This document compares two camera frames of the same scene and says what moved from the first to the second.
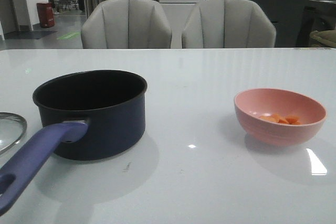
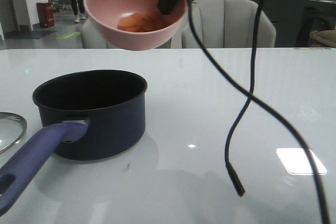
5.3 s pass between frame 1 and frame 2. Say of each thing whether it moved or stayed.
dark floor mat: stayed
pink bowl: moved
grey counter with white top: stayed
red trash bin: stayed
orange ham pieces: moved
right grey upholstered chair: stayed
